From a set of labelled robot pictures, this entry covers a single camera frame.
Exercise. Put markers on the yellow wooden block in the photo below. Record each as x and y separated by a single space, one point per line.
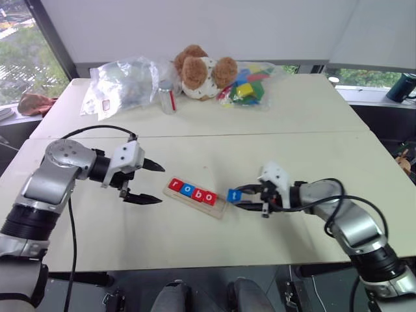
243 90

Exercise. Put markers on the clear bag of coloured blocks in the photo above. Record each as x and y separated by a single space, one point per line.
260 96

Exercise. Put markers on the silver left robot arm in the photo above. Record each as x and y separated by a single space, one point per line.
48 188

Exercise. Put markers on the small red-framed card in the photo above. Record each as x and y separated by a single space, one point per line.
106 105

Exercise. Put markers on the reddish brown cloth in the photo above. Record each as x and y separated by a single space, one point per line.
34 104

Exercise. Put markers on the black table frame bar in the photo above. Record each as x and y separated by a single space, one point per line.
325 270
81 279

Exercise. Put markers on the white plates stack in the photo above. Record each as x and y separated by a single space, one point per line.
5 113

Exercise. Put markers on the dark green mug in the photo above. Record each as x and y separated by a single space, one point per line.
399 87

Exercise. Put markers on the black metal table bracket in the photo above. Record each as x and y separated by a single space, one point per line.
294 297
113 302

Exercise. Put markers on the red letter tile r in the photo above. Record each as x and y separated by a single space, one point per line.
175 185

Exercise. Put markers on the blue letter tile o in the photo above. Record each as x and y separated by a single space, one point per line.
187 190

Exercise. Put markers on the blue letter tile t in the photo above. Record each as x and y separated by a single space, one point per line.
234 195

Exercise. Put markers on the dark rounded shape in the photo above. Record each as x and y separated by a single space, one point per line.
250 297
172 299

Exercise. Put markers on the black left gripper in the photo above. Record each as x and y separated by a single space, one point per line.
123 182

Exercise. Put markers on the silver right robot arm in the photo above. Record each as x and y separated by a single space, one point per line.
354 224

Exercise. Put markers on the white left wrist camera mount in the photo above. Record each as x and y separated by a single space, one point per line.
126 156

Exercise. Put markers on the clear jar with red label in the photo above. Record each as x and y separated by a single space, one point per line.
167 97

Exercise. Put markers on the green wooden block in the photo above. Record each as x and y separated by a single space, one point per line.
257 88

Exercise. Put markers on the red letter tile b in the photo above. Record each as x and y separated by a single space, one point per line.
198 195

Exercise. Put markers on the small white cup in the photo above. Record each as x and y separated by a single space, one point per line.
333 80

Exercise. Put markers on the wooden figure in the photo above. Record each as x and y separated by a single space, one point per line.
405 161

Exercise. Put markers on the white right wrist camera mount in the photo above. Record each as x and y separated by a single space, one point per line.
276 174

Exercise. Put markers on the red letter tile o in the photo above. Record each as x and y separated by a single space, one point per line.
209 199

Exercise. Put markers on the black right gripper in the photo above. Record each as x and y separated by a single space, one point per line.
269 196

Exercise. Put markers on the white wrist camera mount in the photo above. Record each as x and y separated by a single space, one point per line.
126 156
276 174

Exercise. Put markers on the brown teddy bear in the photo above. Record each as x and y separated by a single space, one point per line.
196 73

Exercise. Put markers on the wooden letter tray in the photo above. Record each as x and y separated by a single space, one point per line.
216 213

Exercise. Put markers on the crumpled clear plastic bag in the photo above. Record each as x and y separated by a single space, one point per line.
126 81

